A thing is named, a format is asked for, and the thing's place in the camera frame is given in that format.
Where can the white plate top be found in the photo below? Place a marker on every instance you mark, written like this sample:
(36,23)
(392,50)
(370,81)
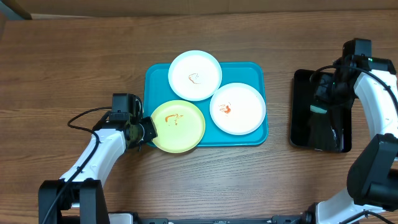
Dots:
(195,75)

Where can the yellow-green plate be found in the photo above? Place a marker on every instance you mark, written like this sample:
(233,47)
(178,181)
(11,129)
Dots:
(180,126)

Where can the white plate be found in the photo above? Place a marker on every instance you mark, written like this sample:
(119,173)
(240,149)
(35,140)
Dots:
(195,75)
(237,109)

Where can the black water tray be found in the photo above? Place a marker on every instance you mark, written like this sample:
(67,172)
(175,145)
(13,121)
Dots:
(323,129)

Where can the green scouring sponge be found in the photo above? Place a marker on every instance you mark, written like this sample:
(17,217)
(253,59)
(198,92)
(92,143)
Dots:
(318,109)

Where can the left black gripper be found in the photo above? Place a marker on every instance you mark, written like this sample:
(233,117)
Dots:
(151,132)

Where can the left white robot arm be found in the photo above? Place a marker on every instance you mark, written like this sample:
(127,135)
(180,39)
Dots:
(78,197)

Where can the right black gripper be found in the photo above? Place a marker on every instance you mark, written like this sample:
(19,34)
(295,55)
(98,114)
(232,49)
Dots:
(321,94)

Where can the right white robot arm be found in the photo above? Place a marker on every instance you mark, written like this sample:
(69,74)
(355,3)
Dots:
(371,186)

